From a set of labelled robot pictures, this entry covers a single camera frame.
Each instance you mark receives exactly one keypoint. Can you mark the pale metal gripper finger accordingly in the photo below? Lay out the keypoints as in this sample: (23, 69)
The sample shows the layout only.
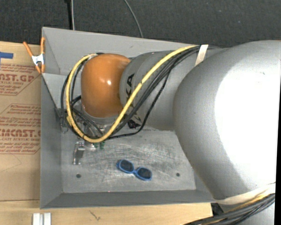
(81, 153)
(75, 156)

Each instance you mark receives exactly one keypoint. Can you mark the blue sunglasses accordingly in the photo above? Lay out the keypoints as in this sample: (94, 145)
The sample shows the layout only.
(128, 166)

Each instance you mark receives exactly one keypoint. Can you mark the brown cardboard board, red print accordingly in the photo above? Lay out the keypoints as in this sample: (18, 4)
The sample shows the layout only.
(13, 161)

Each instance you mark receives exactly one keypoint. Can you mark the grey metal bin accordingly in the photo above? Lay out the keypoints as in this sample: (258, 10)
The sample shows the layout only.
(139, 180)

